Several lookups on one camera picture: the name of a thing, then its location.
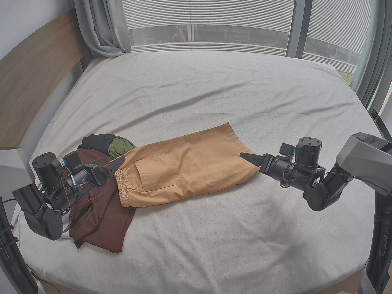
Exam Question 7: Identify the grey-green curtain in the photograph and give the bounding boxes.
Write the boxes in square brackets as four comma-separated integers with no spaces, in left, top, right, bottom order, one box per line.
[72,0,133,59]
[349,0,392,113]

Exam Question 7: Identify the tan shorts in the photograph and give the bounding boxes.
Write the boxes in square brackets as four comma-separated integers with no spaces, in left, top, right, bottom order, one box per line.
[115,122,261,208]

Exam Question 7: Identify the bed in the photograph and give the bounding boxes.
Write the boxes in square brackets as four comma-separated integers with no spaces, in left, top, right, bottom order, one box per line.
[0,8,392,294]

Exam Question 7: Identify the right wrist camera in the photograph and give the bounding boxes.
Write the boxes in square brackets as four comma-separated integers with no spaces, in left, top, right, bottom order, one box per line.
[279,144,296,158]

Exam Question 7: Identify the black garment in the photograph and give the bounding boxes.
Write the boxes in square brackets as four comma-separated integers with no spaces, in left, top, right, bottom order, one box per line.
[77,134,115,158]

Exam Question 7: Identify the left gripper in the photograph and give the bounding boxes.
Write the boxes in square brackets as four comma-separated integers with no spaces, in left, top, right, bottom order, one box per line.
[68,155,126,195]

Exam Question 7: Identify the brown garment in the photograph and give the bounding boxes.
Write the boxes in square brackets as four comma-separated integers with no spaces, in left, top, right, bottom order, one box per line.
[61,148,135,253]

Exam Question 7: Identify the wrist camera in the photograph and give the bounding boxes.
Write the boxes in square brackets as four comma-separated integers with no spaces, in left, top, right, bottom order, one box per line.
[279,144,296,158]
[63,152,82,169]

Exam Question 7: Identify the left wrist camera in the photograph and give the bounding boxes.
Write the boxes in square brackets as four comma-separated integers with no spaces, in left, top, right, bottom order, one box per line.
[63,152,82,169]

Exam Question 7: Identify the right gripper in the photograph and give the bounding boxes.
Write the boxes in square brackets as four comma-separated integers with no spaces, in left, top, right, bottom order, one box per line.
[259,153,297,185]

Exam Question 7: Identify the window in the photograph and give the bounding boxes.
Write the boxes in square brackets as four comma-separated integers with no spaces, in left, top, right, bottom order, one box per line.
[118,0,379,73]

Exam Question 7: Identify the green garment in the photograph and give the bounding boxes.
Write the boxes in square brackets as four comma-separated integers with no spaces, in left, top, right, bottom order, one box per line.
[109,136,137,161]

